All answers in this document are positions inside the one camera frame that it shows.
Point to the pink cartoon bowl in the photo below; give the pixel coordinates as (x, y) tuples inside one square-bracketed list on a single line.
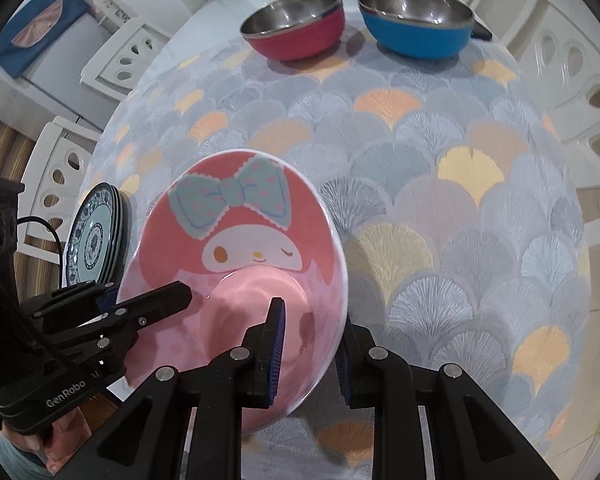
[(240, 220)]

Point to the white refrigerator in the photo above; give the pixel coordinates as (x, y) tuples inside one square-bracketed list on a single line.
[(65, 85)]

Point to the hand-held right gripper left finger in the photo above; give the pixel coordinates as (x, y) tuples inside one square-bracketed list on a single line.
[(275, 350)]

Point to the blue steel bowl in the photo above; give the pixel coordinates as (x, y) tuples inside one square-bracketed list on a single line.
[(415, 40)]

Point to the person's left hand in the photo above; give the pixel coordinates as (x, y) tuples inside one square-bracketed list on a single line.
[(60, 437)]

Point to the blue cloth cover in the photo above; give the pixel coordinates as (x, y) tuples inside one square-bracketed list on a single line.
[(35, 25)]

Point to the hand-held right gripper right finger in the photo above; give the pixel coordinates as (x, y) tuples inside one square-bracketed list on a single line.
[(360, 360)]

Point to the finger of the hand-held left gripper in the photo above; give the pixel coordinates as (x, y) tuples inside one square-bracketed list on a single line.
[(155, 301), (75, 297)]

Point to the red steel bowl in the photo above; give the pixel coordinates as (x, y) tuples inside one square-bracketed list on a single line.
[(300, 42)]

